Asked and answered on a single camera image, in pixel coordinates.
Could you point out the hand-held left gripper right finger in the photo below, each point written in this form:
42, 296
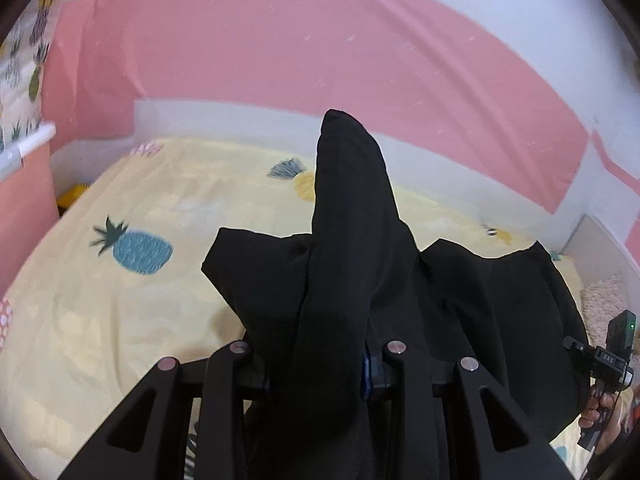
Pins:
366, 374

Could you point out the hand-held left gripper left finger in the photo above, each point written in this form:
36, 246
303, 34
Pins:
234, 362

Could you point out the black garment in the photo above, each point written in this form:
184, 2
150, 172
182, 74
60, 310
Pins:
350, 270

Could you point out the person's right forearm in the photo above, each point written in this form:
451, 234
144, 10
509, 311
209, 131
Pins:
617, 460

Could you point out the person's right hand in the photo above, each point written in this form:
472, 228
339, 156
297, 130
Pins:
611, 412

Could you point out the white headboard panel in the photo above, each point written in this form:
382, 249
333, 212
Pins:
595, 245

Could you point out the yellow pineapple print bed sheet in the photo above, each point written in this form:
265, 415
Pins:
125, 320

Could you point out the yellow object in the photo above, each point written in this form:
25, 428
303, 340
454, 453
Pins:
72, 196

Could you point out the white curtain rod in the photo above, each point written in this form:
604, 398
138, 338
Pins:
27, 147

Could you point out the pineapple print curtain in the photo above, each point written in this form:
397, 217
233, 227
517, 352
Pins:
25, 65

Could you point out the white bed side rail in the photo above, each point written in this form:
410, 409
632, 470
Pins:
225, 122

